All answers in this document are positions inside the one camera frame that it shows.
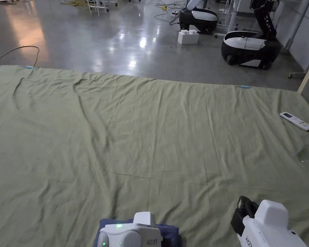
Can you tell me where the white block with studs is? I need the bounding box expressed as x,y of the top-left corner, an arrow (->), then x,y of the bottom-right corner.
177,30 -> 200,45

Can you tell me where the bed with pale green sheet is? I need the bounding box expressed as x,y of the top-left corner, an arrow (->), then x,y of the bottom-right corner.
0,65 -> 309,247

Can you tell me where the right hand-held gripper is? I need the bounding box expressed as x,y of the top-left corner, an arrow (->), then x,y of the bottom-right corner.
230,196 -> 307,247

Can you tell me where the white desk frame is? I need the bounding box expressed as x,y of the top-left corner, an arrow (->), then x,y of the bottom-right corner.
213,0 -> 253,39

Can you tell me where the white remote control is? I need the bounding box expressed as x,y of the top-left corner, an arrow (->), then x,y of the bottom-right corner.
280,112 -> 309,132

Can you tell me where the black and white robot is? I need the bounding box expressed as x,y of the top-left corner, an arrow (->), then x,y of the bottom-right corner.
220,0 -> 282,70
178,0 -> 219,34

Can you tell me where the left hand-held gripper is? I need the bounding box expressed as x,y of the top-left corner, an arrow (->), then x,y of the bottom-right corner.
97,212 -> 164,247

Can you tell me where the yellow cable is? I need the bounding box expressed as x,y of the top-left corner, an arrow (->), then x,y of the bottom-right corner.
0,46 -> 40,69

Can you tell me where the dark blue shirt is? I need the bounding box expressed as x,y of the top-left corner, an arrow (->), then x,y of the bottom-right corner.
99,219 -> 183,247

